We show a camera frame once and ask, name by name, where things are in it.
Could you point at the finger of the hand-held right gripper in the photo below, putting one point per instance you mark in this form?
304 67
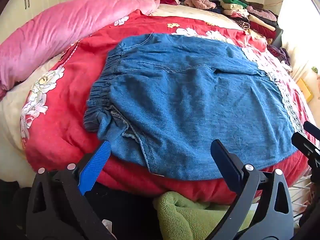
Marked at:
306 147
312 130

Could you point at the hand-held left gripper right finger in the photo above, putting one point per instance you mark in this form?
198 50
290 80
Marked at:
226 163

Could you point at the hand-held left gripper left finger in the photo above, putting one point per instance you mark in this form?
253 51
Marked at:
93 166

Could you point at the blue denim pants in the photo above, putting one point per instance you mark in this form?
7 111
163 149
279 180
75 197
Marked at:
187 110

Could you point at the yellow box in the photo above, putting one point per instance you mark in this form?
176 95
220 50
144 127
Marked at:
306 91

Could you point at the red floral blanket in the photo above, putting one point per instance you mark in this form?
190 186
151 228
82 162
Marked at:
70 120

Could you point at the green fleece clothing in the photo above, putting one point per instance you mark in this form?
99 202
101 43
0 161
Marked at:
190 217

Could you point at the purple garment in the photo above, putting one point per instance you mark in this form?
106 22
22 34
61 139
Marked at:
281 53

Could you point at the cream bedsheet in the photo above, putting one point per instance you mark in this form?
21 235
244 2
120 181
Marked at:
11 122

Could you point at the pile of folded clothes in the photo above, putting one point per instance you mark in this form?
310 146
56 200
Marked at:
250 17

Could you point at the pink fleece blanket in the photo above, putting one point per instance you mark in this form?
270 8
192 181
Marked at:
50 37

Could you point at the pink fluffy garment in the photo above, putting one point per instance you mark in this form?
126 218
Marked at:
200 2

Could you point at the dark red cloth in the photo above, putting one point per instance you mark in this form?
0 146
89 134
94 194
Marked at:
170 0

